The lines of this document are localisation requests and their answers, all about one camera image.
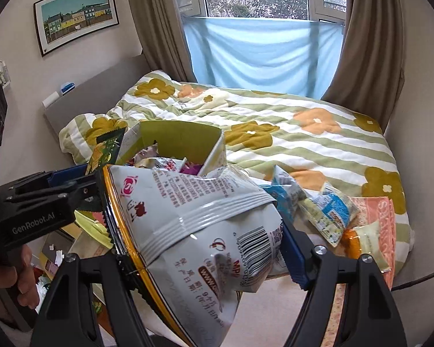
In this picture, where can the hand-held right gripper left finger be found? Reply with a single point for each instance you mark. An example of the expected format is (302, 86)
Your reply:
(119, 296)

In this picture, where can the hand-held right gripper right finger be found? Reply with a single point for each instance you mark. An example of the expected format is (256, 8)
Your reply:
(294, 256)

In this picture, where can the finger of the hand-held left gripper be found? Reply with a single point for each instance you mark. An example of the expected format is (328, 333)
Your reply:
(67, 175)
(87, 191)

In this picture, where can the small dark green snack packet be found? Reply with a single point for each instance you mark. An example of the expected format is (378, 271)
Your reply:
(107, 148)

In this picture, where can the pile of snack packets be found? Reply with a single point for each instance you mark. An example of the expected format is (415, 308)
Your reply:
(329, 213)

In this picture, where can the large white snack bag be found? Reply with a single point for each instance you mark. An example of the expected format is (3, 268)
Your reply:
(202, 231)

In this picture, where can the purple snack packet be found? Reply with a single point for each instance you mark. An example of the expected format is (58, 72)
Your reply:
(191, 169)

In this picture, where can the green cardboard box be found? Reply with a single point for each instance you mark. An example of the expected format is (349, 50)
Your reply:
(181, 141)

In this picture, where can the person's left hand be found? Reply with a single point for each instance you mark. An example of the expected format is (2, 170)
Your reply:
(25, 274)

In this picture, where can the beige patterned table cloth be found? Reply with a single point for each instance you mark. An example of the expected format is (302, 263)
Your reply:
(271, 318)

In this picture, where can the small white box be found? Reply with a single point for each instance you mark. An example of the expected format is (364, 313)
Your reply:
(51, 100)

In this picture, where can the grey bed headboard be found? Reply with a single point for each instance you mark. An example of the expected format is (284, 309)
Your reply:
(94, 90)

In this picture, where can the bed with floral duvet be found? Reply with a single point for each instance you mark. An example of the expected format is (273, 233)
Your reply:
(311, 144)

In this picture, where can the brown curtain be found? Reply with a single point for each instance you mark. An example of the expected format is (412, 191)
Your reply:
(365, 43)
(159, 25)

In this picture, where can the light blue cloth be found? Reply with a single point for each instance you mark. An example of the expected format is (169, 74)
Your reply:
(260, 54)

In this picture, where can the framed wall poster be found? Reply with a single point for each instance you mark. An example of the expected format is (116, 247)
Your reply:
(76, 18)

